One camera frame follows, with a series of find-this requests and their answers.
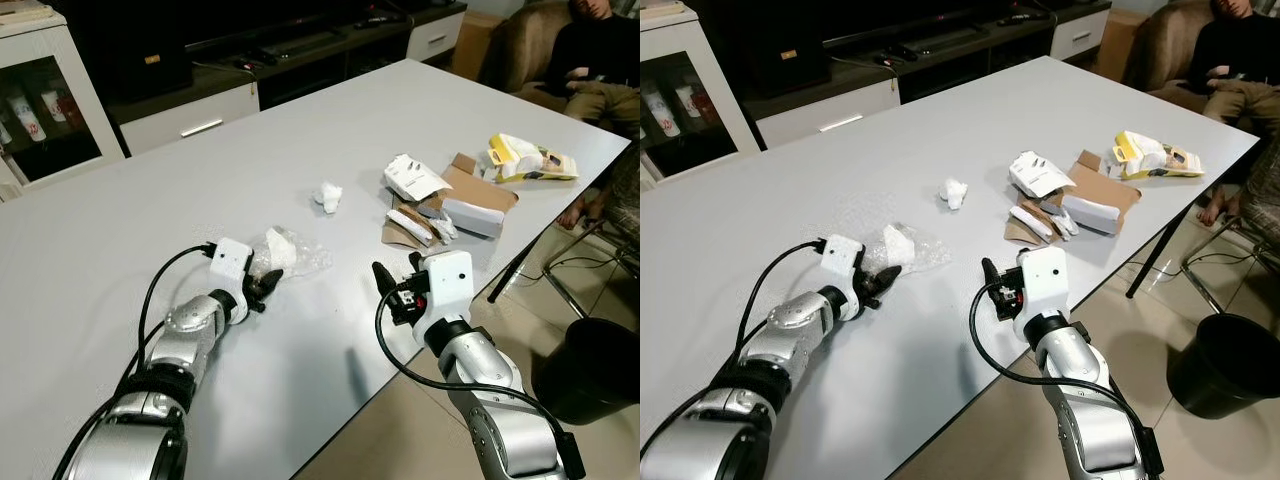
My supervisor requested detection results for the metal frame chair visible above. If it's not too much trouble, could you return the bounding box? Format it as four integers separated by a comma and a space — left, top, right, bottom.
1180, 135, 1280, 313
545, 150, 641, 319

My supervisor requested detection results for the clear plastic bag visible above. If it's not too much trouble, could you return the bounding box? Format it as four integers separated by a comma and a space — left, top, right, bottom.
862, 222, 951, 276
250, 227, 333, 283

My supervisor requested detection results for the white paper bag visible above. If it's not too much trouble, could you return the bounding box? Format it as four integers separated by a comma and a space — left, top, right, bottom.
384, 154, 453, 203
1008, 150, 1077, 199

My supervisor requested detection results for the black rubbish bin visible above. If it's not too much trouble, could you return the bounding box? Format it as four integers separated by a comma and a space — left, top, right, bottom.
1167, 313, 1280, 421
538, 317, 641, 426

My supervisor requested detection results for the flat white carton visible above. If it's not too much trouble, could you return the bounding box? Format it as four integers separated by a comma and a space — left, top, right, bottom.
440, 198, 506, 239
1062, 193, 1126, 236

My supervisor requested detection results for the white glass door cabinet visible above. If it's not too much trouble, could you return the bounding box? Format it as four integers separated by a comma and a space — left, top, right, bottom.
640, 5, 761, 186
0, 8, 129, 201

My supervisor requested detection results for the white and black TV stand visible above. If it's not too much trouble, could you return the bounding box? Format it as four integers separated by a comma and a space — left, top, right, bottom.
105, 0, 468, 156
745, 0, 1113, 151

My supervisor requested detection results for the seated person in black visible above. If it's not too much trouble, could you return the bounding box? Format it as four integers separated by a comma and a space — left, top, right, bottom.
545, 0, 641, 229
1195, 0, 1280, 227

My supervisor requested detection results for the brown cardboard box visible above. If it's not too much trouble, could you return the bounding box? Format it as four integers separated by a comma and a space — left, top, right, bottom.
450, 10, 508, 83
1093, 8, 1151, 83

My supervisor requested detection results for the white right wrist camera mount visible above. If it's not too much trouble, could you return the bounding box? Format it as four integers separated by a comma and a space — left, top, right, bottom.
420, 250, 473, 329
1015, 245, 1069, 336

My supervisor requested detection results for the long white wrapper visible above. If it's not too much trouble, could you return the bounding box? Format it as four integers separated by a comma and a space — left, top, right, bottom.
1010, 203, 1057, 244
388, 207, 437, 246

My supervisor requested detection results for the flat brown cardboard sheet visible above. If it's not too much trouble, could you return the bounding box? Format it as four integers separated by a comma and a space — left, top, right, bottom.
1062, 150, 1143, 213
437, 153, 520, 216

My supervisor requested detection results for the black table leg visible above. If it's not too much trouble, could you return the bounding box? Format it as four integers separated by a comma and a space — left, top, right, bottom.
487, 222, 558, 303
1126, 200, 1196, 299

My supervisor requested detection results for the yellow and white package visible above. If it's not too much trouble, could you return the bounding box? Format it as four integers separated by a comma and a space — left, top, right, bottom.
486, 133, 579, 184
1105, 130, 1206, 181

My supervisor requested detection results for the brown armchair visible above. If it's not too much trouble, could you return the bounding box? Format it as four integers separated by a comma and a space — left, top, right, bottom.
1140, 0, 1280, 116
500, 0, 641, 113

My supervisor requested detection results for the small brown paper piece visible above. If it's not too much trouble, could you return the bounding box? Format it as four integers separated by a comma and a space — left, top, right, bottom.
381, 213, 433, 248
1004, 210, 1051, 246

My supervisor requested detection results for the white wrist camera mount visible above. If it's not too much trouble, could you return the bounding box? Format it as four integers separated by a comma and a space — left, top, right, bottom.
208, 237, 254, 288
420, 250, 473, 329
1015, 245, 1069, 336
820, 235, 867, 293

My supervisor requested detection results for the black speaker box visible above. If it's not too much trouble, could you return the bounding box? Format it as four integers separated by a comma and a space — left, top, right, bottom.
740, 0, 833, 99
100, 0, 196, 101

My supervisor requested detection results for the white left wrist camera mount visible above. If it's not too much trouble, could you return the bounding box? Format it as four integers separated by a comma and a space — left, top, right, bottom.
820, 235, 867, 293
208, 237, 254, 288

